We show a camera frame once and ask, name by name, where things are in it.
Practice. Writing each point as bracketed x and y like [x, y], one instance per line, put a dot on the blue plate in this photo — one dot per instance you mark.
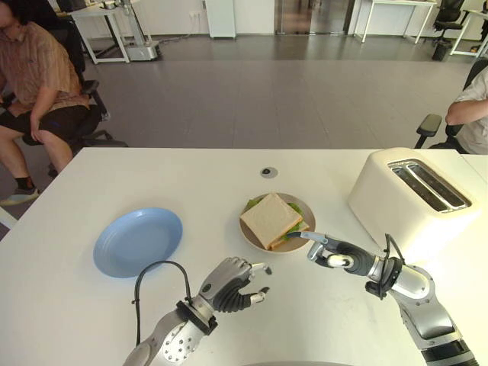
[137, 242]

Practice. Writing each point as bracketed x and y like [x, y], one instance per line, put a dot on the silver robot stand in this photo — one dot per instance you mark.
[139, 42]

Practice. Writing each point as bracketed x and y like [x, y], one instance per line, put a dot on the black waste bin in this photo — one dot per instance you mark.
[441, 50]

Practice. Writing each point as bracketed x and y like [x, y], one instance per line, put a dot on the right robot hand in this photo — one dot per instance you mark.
[352, 259]

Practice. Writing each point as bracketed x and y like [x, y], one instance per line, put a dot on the beige plate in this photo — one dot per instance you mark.
[253, 242]

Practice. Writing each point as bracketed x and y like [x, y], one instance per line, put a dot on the bread slice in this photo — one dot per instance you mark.
[268, 219]
[286, 243]

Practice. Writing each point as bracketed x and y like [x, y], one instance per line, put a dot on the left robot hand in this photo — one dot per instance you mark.
[225, 284]

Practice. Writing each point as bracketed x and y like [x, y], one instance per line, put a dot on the person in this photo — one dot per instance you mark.
[472, 114]
[34, 72]

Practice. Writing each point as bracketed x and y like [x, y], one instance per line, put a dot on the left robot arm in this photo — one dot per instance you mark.
[175, 343]

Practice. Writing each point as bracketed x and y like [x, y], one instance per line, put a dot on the green lettuce leaf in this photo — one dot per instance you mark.
[296, 209]

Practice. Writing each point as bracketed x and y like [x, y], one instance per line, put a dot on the cream toaster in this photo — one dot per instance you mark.
[389, 198]

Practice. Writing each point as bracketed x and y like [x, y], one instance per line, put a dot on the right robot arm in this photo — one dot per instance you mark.
[431, 316]

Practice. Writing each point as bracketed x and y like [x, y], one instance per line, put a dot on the black office chair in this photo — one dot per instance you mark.
[451, 17]
[89, 122]
[429, 127]

